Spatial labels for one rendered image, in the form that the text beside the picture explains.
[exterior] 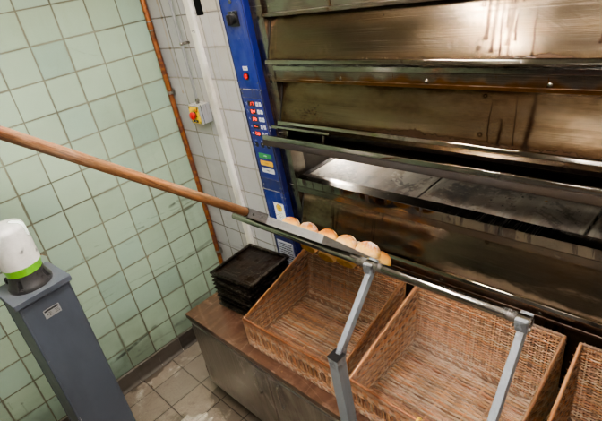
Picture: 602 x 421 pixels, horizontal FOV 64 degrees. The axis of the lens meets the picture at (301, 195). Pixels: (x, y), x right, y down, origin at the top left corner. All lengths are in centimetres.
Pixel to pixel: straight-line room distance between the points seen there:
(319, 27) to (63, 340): 149
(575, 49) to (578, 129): 21
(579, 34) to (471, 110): 36
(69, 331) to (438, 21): 168
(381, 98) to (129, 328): 201
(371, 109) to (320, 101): 25
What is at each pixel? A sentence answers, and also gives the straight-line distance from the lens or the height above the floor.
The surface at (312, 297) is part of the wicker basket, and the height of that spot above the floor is 59.
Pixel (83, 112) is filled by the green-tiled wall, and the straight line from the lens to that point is 262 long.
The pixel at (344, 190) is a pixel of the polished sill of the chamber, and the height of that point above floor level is 117.
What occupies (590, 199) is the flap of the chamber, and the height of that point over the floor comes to 142.
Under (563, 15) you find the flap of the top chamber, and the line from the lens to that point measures 142.
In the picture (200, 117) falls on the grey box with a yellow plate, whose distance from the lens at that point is 252.
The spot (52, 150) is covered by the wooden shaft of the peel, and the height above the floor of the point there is 177.
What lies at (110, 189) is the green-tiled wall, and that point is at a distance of 273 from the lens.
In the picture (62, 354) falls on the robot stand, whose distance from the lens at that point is 207.
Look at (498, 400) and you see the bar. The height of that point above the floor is 101.
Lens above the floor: 206
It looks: 25 degrees down
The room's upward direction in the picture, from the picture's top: 11 degrees counter-clockwise
